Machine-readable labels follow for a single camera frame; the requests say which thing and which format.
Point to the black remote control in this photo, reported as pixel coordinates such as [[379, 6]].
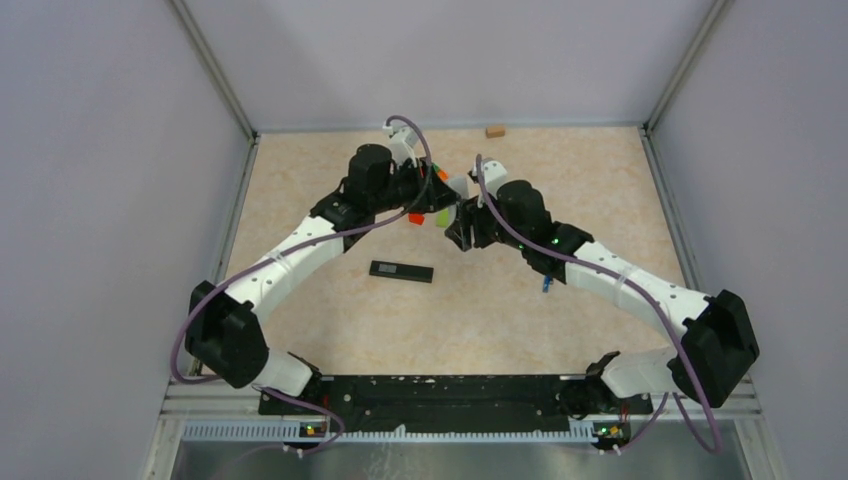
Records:
[[399, 271]]

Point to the small wooden block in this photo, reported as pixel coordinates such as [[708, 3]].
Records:
[[495, 131]]

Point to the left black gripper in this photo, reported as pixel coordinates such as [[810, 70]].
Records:
[[432, 193]]

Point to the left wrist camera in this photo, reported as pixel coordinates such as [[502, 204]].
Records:
[[401, 143]]

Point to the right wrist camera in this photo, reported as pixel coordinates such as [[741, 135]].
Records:
[[491, 175]]

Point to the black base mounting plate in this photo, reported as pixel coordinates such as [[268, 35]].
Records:
[[469, 403]]

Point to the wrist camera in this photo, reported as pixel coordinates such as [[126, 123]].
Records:
[[401, 143], [491, 175]]

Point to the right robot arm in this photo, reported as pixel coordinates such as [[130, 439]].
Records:
[[712, 344]]

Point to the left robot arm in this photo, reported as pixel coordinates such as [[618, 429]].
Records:
[[224, 327]]

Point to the white remote control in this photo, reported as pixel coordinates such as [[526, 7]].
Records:
[[459, 186]]

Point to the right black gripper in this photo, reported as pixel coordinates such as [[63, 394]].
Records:
[[471, 212]]

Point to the red block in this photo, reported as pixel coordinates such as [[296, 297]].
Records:
[[417, 219]]

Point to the light green block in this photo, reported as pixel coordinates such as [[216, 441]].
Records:
[[443, 219]]

